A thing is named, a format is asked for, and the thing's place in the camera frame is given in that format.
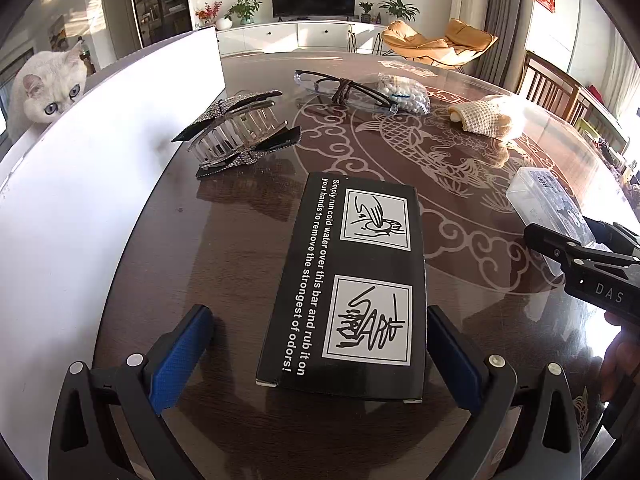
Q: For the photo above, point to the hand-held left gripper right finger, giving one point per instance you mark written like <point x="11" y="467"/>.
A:
<point x="450" y="355"/>

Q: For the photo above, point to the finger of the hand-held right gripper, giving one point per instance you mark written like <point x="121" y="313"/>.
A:
<point x="617" y="237"/>
<point x="550" y="245"/>

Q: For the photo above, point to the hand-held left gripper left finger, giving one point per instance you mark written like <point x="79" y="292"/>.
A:
<point x="177" y="360"/>

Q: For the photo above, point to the clear cartoon print plastic box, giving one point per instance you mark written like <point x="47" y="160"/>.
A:
<point x="545" y="200"/>

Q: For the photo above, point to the cream knit glove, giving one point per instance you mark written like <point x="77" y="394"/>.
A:
<point x="482" y="119"/>

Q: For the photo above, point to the black printed cardboard box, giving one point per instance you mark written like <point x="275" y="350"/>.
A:
<point x="310" y="280"/>

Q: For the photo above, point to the white cardboard box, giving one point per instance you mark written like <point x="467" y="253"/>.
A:
<point x="100" y="210"/>

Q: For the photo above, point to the bag of cotton swabs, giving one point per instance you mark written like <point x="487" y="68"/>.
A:
<point x="405" y="92"/>

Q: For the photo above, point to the clear frame glasses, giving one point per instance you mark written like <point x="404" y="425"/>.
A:
<point x="372" y="95"/>

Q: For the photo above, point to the rhinestone bow hair clip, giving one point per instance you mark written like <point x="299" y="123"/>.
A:
<point x="240" y="130"/>

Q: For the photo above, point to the row of cluttered small items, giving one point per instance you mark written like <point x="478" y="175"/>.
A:
<point x="612" y="150"/>

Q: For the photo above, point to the person's right hand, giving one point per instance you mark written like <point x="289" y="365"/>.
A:
<point x="625" y="360"/>

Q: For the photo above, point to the wooden chair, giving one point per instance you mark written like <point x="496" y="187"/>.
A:
<point x="547" y="85"/>

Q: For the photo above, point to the grey curtain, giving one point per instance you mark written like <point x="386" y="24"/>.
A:
<point x="500" y="25"/>

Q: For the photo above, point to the orange lounge chair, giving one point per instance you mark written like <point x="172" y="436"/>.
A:
<point x="425" y="42"/>

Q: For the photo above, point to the broad leaf potted plant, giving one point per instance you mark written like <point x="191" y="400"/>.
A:
<point x="398" y="8"/>

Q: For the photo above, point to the small potted plant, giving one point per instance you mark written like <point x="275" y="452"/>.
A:
<point x="366" y="12"/>

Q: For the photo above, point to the white cat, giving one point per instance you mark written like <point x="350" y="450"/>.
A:
<point x="47" y="85"/>

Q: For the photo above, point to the white television cabinet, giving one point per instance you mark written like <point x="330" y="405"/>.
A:
<point x="280" y="37"/>

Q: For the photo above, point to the white round vase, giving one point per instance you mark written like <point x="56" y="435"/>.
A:
<point x="224" y="24"/>

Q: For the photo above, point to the red flowers in vase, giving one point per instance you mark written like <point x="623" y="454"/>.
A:
<point x="206" y="14"/>

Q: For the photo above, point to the black glass display cabinet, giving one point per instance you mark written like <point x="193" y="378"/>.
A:
<point x="160" y="5"/>

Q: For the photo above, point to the bushy green potted plant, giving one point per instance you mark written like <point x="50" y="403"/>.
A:
<point x="244" y="10"/>

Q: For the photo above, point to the landscape wall painting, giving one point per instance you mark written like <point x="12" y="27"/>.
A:
<point x="58" y="32"/>

